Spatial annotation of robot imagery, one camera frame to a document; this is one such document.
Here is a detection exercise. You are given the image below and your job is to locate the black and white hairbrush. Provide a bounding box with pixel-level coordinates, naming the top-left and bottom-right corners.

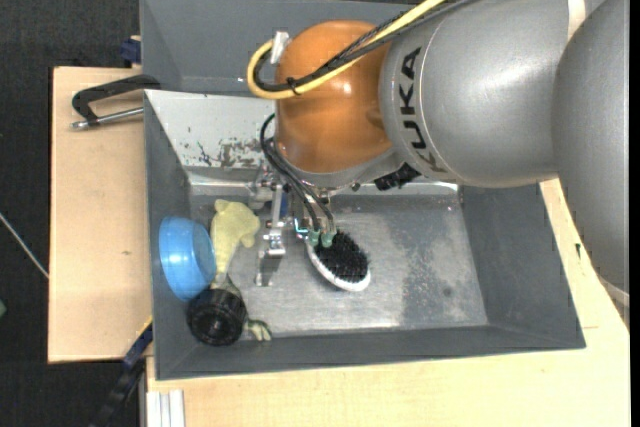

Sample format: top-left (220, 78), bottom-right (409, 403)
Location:
top-left (305, 228), bottom-right (373, 293)

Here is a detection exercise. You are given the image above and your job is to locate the black cylinder on white bracket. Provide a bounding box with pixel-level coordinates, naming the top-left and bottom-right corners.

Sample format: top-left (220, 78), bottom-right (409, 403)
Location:
top-left (373, 163), bottom-right (422, 192)

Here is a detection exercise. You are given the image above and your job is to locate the pale wood board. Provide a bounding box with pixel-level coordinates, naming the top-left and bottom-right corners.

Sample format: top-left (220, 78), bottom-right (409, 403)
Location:
top-left (47, 66), bottom-right (154, 364)

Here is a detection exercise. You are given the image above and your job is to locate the pale yellow toy animal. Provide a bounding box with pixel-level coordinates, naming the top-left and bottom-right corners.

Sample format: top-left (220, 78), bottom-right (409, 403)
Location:
top-left (209, 198), bottom-right (274, 343)

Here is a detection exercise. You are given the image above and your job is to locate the black ribbed round cap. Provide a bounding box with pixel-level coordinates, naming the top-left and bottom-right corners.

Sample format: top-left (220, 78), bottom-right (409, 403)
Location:
top-left (185, 288), bottom-right (248, 348)

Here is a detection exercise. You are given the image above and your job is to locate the grey metal bin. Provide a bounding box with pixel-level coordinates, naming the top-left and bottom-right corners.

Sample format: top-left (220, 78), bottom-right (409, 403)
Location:
top-left (138, 0), bottom-right (587, 381)

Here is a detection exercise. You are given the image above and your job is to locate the blue plastic bowl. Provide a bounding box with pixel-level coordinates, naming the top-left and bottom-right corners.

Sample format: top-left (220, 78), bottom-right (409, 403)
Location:
top-left (158, 215), bottom-right (218, 302)

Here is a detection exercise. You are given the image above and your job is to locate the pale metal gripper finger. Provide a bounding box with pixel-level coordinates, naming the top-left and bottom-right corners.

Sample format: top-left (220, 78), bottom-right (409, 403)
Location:
top-left (263, 217), bottom-right (288, 241)
top-left (254, 237), bottom-right (287, 289)

